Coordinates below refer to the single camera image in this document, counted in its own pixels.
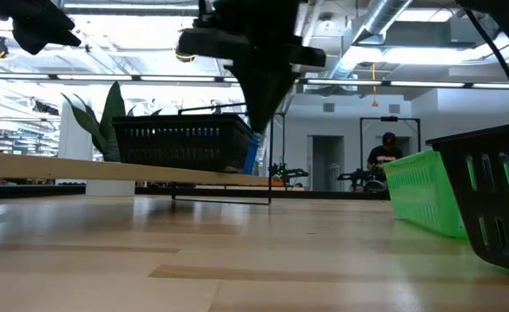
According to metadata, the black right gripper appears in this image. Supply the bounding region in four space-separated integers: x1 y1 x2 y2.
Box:
177 0 327 133

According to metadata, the blue plastic basket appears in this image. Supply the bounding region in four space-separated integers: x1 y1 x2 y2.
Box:
241 133 263 176

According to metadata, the black plastic basket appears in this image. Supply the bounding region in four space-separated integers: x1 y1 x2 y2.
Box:
112 113 255 173
425 120 509 276

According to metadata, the green plastic basket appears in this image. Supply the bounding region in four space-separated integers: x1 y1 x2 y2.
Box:
382 149 468 239

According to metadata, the green leafy plant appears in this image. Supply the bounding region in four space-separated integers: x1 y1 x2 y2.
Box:
61 81 164 163

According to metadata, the person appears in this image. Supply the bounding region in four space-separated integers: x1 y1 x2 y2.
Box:
365 131 406 183

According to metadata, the yellow hanging cord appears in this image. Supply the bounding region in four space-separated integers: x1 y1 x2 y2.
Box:
369 62 379 108

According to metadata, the black aluminium rig frame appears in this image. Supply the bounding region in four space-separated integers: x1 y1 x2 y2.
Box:
0 184 392 202

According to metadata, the background black rig frame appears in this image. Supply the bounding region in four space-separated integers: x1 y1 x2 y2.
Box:
359 115 422 172

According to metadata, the silver ventilation duct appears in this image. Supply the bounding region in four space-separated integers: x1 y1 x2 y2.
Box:
327 0 415 81

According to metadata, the wooden shelf black metal frame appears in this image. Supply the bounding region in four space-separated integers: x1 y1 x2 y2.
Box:
0 102 277 206

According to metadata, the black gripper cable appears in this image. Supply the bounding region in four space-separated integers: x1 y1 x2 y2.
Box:
464 8 509 120

